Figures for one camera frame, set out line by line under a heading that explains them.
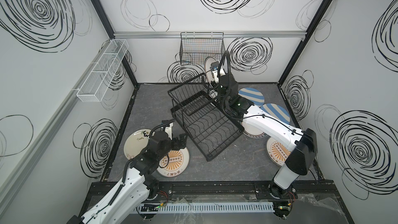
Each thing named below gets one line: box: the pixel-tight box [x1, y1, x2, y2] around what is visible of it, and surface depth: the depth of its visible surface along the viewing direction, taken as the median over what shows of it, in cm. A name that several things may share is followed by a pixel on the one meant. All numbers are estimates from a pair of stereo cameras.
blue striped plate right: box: [259, 103, 291, 125], surface depth 107 cm
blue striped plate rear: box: [237, 87, 265, 107], surface depth 117 cm
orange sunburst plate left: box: [156, 147, 191, 178], surface depth 82 cm
